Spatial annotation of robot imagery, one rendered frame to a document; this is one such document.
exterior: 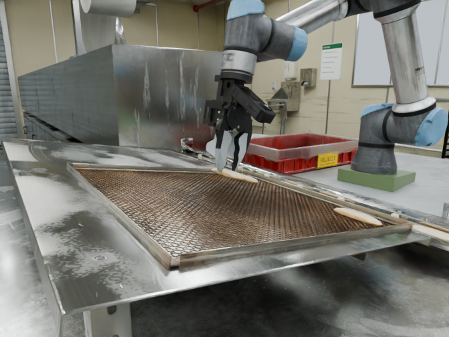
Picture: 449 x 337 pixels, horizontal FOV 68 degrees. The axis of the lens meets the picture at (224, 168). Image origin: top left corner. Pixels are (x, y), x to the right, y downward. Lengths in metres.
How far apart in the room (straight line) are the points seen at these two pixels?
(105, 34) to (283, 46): 1.80
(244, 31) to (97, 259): 0.53
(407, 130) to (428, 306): 0.63
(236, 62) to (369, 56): 5.38
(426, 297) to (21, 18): 7.57
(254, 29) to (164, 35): 7.79
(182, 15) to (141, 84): 7.46
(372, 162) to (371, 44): 4.91
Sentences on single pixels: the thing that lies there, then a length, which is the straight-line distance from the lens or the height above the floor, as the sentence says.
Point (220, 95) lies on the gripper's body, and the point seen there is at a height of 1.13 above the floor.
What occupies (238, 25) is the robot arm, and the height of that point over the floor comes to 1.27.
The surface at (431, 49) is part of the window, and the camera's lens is 5.61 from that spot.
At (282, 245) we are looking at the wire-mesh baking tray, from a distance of 0.43.
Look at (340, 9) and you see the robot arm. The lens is 1.09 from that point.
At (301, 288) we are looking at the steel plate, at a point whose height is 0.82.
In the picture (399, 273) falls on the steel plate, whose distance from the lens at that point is 0.69.
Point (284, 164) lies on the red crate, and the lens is 1.25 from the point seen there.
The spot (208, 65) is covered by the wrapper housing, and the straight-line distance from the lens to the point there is 1.54.
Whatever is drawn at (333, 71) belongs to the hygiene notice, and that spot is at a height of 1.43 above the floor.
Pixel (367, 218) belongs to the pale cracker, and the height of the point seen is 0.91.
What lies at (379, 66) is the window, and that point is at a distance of 5.94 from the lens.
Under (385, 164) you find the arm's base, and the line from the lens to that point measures 1.23.
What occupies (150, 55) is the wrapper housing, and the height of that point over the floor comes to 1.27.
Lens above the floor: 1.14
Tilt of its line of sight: 14 degrees down
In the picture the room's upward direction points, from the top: straight up
